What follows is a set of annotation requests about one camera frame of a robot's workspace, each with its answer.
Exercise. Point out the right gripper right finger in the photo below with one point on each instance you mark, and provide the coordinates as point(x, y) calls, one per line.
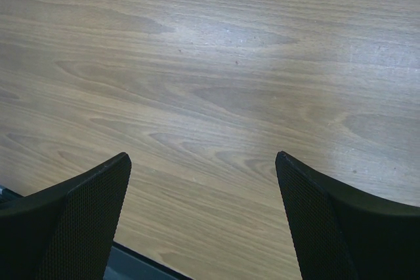
point(341, 232)

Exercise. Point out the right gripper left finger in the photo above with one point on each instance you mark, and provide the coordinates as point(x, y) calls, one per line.
point(67, 230)

